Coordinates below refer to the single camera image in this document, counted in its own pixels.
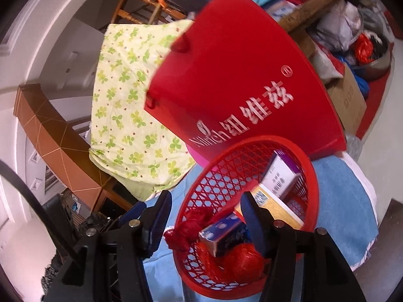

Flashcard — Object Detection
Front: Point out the yellow cardboard box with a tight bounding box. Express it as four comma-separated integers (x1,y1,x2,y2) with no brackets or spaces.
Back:
234,184,305,230

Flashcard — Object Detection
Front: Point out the wooden headboard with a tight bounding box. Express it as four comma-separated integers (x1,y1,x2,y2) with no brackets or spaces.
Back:
14,83,109,214

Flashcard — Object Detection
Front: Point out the white medicine box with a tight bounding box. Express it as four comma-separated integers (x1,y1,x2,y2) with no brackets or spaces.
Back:
261,151,301,200

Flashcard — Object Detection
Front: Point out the orange plastic wrapper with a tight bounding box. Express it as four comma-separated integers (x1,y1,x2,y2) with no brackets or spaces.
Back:
197,242,265,282

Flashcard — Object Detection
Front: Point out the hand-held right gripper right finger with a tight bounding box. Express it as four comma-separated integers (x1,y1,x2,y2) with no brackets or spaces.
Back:
240,192,367,302

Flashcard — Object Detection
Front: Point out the red wrapper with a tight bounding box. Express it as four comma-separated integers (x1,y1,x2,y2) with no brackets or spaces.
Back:
163,208,215,252

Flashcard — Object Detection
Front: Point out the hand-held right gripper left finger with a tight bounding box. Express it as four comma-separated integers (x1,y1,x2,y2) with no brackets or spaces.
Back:
41,190,173,302

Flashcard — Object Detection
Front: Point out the orange plastic bag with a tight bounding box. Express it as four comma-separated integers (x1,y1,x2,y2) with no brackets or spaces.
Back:
355,33,374,65

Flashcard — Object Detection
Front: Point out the blue plastic bag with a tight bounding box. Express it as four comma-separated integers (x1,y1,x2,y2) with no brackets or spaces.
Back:
334,53,369,96

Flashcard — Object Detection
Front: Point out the wooden chair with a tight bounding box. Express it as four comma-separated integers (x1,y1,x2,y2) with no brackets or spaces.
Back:
118,0,189,26

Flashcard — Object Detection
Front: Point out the blue toothpaste box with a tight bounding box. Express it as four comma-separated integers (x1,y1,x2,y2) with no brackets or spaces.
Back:
198,212,252,257

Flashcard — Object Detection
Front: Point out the metal bowl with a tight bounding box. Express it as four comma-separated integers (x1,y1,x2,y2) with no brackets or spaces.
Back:
356,31,394,81

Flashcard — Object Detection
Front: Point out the blue blanket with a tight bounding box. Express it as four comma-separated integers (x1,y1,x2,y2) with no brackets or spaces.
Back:
142,156,378,302

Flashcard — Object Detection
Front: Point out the black cable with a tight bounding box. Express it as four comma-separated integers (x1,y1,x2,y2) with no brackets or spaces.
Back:
0,160,78,260

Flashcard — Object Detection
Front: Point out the grey plastic bag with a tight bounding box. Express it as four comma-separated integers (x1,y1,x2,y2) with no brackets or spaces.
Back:
315,0,362,52

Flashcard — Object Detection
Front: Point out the brown cardboard box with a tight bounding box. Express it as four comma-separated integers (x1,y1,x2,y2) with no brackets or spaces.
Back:
326,63,367,136

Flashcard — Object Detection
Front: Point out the red paper bag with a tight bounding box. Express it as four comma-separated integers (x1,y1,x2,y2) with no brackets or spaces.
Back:
144,0,347,164

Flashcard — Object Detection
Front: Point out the red plastic basket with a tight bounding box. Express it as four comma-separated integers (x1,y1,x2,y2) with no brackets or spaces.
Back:
173,135,320,299

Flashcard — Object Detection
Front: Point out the clover print quilt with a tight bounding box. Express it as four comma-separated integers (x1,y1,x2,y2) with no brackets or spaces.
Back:
89,19,197,202

